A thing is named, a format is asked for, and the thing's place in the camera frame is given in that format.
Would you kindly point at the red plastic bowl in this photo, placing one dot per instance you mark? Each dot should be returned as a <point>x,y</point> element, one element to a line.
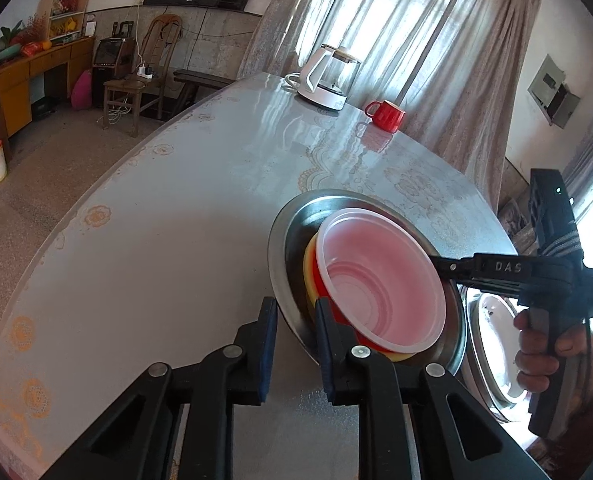
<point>376,280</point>

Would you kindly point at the stainless steel bowl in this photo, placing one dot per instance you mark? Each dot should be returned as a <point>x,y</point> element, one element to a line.
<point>296,220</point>

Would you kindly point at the large purple floral rim plate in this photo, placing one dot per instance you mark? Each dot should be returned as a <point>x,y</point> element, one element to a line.
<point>497,416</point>

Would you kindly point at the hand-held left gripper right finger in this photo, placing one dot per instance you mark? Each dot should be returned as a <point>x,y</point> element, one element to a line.
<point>326,360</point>

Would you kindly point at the black speaker box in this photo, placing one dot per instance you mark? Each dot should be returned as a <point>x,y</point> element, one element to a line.
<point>107,55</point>

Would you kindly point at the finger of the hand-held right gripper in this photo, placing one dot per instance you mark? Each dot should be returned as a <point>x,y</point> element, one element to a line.
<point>491,287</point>
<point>496,266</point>

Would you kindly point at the printed cushion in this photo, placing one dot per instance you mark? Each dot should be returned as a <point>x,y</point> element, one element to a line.
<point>516,220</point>

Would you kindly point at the beige sheer curtain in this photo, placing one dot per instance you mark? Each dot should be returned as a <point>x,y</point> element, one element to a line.
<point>426,35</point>

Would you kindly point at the orange wooden cabinet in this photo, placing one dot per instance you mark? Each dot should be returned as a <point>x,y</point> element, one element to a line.
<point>21,77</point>

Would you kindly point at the white cluttered shelf unit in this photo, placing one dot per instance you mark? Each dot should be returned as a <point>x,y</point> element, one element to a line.
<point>66,15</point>

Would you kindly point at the person's right hand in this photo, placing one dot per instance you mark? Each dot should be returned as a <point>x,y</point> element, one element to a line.
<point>528,360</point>

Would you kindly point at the white glass electric kettle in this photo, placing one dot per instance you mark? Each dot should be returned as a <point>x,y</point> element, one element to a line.
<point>321,80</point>

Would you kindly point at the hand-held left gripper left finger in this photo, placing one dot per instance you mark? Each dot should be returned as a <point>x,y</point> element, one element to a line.
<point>269,360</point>

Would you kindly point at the yellow plastic bowl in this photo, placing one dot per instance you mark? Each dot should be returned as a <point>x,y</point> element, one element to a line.
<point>309,270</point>

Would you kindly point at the grey wall electrical box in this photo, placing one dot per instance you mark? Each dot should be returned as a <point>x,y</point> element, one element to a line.
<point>546,82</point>

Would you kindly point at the dark wooden bench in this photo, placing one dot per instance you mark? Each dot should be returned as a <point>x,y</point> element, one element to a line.
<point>201,80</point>

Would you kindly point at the pink bag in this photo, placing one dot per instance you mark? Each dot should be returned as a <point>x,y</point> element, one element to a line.
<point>81,91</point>

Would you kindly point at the wooden chair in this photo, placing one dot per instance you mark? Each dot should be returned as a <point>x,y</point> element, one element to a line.
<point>126,87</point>

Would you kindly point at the red mug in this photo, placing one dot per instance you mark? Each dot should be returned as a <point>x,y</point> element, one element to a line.
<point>389,115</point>

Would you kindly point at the white power strip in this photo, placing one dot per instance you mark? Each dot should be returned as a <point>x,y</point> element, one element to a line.
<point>145,72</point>

